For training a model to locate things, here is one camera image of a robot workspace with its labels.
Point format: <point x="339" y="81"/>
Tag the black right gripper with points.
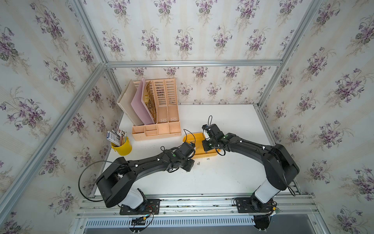
<point x="205" y="146"/>

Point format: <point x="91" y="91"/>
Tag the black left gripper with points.
<point x="191" y="163"/>

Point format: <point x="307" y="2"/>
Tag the yellow plastic storage box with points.
<point x="197" y="139"/>

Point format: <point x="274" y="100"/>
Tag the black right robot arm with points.
<point x="280" y="167"/>

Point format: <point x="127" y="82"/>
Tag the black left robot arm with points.
<point x="116" y="181"/>

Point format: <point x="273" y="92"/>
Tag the peach plastic desk organizer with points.
<point x="168" y="123"/>

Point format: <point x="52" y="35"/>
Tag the yellow pen cup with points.
<point x="124" y="149"/>

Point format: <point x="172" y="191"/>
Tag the patterned brown folder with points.
<point x="149" y="101"/>

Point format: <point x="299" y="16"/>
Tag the pens in cup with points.
<point x="118" y="137"/>

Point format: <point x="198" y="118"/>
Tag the pink folder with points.
<point x="139" y="105"/>

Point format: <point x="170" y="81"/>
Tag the beige folder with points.
<point x="124" y="102"/>

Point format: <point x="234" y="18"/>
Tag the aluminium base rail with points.
<point x="191" y="210"/>

